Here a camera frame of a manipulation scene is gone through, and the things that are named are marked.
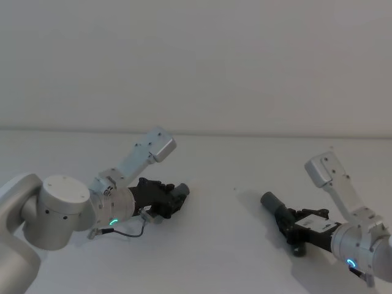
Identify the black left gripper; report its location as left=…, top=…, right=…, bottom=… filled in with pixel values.
left=128, top=178, right=190, bottom=219

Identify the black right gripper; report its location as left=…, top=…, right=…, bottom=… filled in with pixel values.
left=260, top=191, right=342, bottom=258

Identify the white table cloth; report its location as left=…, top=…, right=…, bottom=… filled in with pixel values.
left=0, top=127, right=392, bottom=294

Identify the white curtain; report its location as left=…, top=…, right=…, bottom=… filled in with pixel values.
left=0, top=0, right=392, bottom=137

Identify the thin dark wrist cable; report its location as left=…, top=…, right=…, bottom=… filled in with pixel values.
left=87, top=210, right=157, bottom=241

